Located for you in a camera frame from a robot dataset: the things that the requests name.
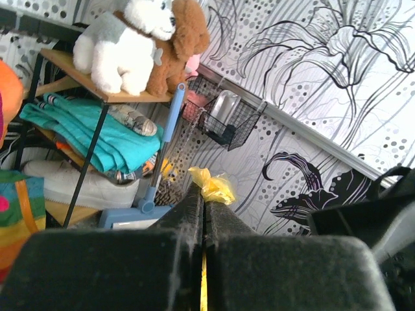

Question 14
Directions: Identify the white plush dog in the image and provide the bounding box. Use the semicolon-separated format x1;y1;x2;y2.
73;1;176;96

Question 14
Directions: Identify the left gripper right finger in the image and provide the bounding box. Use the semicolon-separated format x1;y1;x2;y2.
204;202;395;310

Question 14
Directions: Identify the teal folded cloth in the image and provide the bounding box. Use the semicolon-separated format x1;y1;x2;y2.
19;93;163;174

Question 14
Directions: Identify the silver foil pouch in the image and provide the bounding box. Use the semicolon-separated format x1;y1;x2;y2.
211;90;241;125

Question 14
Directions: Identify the blue handled mop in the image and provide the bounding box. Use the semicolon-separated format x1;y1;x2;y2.
98;83;186;229

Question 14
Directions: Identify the yellow trash bag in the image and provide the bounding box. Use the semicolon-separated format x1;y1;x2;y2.
188;167;235;311

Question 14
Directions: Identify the orange plush toy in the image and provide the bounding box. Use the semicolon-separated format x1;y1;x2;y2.
1;60;24;147

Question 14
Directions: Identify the wooden shelf rack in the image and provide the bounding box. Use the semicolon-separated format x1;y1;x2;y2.
19;49;172;228

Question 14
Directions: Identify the yellow plush duck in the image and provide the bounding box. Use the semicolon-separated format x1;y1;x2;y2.
161;159;178;182

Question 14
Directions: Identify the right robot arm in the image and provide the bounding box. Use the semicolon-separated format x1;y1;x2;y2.
308;166;414;310

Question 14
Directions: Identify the brown teddy bear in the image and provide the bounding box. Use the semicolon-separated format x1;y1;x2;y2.
113;0;211;97

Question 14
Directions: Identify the black wire basket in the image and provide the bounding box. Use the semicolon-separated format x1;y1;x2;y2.
182;75;268;151

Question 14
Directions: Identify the rainbow striped cloth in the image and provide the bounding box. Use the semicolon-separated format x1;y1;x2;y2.
1;170;46;282

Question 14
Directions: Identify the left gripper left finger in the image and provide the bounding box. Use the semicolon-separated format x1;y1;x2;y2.
1;184;204;310

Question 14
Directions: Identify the white sneaker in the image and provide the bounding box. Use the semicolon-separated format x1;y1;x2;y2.
21;160;140;210

